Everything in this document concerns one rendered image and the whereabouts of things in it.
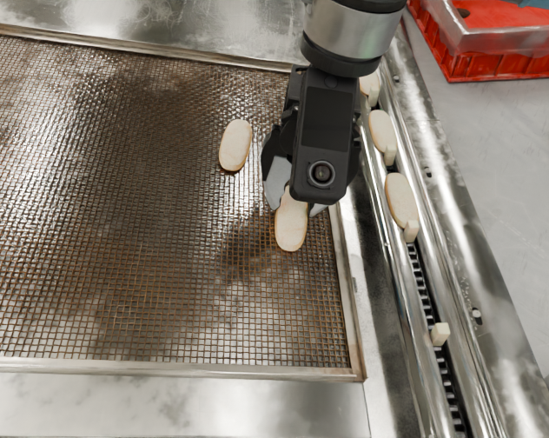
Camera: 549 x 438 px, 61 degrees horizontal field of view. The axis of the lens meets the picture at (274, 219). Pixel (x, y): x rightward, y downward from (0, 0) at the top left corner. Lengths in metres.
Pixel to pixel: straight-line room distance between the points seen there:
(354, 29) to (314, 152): 0.10
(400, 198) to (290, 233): 0.18
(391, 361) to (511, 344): 0.12
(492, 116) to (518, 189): 0.17
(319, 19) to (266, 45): 0.45
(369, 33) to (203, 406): 0.33
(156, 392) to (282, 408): 0.11
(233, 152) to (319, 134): 0.22
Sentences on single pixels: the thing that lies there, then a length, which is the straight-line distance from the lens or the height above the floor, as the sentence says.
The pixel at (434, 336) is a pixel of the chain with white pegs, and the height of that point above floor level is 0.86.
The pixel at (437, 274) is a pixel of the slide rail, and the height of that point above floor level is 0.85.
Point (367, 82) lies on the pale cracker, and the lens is 0.83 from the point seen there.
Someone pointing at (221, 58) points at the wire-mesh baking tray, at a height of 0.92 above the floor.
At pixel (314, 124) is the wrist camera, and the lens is 0.40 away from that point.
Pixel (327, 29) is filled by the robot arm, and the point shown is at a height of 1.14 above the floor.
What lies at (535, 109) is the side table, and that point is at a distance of 0.93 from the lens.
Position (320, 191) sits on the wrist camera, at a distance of 0.38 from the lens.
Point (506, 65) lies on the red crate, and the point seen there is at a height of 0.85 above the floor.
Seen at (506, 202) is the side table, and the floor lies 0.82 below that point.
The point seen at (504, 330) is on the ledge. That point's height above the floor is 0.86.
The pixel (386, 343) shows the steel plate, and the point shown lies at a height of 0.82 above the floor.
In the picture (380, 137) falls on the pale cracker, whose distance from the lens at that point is 0.72.
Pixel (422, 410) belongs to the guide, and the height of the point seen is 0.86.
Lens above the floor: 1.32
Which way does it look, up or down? 51 degrees down
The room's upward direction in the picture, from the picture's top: straight up
